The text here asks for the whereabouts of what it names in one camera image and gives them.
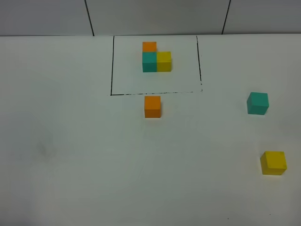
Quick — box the teal template block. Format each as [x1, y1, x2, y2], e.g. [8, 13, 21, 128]
[142, 52, 157, 73]

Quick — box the yellow template block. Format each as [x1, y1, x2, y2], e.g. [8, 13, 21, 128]
[157, 51, 172, 72]

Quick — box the orange template block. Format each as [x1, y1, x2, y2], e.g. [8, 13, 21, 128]
[143, 41, 157, 52]

